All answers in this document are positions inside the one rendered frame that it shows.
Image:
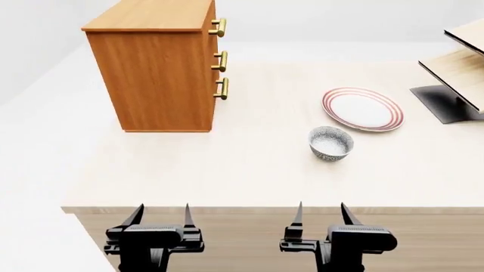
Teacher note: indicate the tiered wooden shelf black base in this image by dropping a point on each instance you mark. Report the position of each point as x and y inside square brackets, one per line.
[453, 68]

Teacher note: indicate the wooden three-drawer cabinet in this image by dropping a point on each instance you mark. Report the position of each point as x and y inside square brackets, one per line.
[155, 76]

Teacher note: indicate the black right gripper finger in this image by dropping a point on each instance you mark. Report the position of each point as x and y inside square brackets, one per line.
[296, 224]
[349, 216]

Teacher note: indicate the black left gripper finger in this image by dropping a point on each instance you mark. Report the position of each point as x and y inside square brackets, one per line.
[188, 221]
[130, 221]

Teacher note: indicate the white plate with red rings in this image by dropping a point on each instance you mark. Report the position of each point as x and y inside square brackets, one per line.
[362, 109]

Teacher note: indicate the grey speckled ceramic bowl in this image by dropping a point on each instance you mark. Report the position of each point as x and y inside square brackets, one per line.
[331, 144]

